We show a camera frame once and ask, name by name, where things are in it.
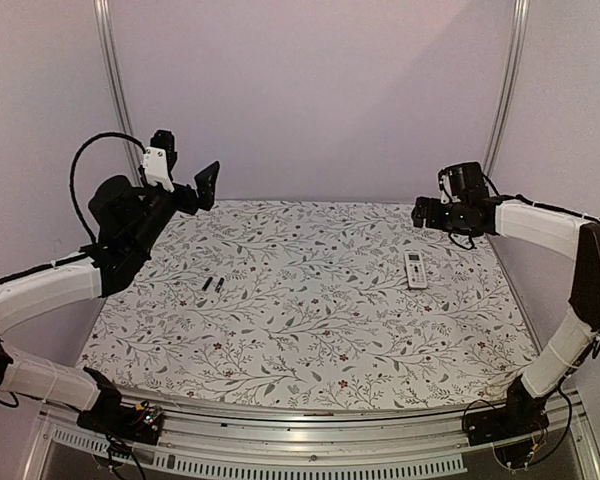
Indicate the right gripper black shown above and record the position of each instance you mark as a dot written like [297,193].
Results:
[433,220]

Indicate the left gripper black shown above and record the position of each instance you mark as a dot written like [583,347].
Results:
[203,191]

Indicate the white remote control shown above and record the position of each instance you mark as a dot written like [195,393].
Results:
[415,270]

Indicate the black AAA battery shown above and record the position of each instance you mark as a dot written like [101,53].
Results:
[219,284]
[207,284]

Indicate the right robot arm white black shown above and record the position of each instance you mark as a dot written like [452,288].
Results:
[574,237]

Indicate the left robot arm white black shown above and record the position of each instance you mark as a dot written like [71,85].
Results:
[130,220]

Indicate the floral patterned table mat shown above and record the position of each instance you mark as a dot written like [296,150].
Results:
[315,312]

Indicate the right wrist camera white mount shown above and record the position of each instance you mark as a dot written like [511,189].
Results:
[462,183]

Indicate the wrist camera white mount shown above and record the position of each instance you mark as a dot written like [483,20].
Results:
[462,183]
[158,161]

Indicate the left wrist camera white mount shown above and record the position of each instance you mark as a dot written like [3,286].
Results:
[158,161]

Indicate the right aluminium frame post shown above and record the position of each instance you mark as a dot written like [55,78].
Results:
[507,90]

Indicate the aluminium frame post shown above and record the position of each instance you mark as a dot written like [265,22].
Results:
[507,90]
[106,36]

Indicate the left aluminium frame post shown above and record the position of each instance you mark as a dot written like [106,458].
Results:
[106,36]

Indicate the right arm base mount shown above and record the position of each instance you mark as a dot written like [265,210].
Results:
[510,417]

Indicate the aluminium front rail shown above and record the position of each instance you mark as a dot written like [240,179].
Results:
[214,440]

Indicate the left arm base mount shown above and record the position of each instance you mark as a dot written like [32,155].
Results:
[141,423]

